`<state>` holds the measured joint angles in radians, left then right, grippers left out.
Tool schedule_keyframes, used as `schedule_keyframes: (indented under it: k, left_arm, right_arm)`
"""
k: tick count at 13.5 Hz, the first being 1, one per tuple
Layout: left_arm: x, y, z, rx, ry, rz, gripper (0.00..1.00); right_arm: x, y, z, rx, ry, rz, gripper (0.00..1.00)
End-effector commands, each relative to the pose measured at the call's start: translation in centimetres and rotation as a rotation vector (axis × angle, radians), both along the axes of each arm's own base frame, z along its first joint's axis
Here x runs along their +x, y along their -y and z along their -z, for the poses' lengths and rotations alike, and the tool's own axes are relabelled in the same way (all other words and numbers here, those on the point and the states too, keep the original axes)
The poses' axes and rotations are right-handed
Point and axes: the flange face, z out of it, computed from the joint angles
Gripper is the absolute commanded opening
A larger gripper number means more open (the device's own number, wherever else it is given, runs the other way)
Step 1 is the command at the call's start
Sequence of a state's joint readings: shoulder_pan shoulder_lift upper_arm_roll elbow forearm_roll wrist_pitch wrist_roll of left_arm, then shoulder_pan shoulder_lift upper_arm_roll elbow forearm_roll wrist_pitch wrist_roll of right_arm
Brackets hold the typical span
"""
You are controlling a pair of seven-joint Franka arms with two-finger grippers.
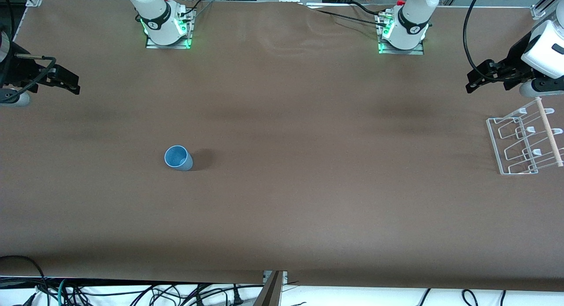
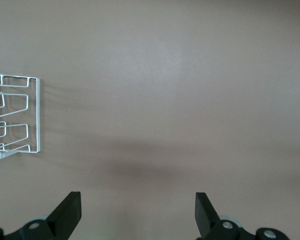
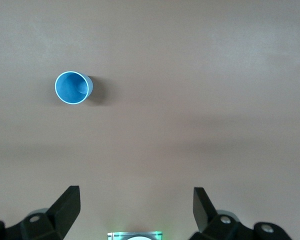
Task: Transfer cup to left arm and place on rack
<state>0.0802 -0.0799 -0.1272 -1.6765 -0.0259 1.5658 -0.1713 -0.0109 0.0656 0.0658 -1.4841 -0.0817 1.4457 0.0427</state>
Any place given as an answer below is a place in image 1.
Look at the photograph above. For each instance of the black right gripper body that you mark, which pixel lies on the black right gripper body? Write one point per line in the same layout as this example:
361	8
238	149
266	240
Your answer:
18	71

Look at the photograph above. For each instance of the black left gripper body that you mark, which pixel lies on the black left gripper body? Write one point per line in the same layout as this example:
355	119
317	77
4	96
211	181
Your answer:
514	60

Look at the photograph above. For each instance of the blue plastic cup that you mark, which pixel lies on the blue plastic cup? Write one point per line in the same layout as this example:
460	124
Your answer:
178	158

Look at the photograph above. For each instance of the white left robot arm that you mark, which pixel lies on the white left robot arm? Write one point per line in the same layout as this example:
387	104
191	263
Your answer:
414	15

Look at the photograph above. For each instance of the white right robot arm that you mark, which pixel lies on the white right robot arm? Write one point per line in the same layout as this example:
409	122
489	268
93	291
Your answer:
154	10

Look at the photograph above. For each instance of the brown table cover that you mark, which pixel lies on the brown table cover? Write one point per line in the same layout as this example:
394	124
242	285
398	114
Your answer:
282	187

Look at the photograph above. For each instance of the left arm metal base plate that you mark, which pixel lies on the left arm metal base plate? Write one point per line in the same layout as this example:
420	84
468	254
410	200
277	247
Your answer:
401	51

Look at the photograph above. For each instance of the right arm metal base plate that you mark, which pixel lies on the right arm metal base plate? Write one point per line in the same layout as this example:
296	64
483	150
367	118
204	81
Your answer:
169	45

